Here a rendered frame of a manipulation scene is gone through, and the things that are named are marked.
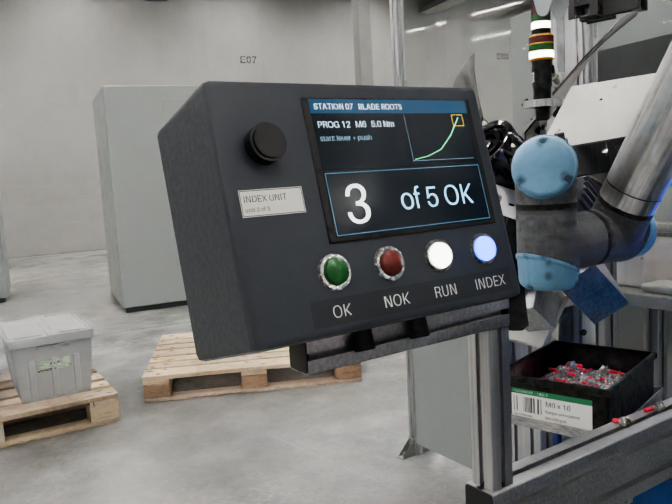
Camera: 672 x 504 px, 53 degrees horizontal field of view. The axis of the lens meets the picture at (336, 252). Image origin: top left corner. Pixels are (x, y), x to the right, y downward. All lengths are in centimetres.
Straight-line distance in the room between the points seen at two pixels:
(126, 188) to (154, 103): 81
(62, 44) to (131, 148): 699
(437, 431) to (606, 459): 195
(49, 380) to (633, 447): 312
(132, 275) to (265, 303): 605
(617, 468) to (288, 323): 53
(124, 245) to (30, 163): 676
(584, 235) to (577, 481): 30
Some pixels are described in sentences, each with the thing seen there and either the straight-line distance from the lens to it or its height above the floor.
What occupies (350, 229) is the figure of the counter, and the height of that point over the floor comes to 114.
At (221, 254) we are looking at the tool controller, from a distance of 47.
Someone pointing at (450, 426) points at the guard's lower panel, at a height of 19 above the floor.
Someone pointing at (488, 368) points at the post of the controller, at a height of 99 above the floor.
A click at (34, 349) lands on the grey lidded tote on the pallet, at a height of 41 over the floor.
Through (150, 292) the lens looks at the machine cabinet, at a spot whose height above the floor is 17.
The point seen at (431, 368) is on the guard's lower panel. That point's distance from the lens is 274.
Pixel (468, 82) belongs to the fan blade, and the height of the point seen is 137.
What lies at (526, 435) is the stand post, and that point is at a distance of 158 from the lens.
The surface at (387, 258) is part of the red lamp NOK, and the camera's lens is 51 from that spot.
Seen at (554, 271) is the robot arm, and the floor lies 105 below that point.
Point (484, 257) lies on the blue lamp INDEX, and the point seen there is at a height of 111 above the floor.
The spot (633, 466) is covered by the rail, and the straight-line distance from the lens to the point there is 92.
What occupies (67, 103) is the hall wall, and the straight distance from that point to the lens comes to 1315.
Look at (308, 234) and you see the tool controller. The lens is 48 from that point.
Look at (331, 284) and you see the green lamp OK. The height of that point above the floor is 111.
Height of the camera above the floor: 119
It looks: 7 degrees down
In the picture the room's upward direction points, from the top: 3 degrees counter-clockwise
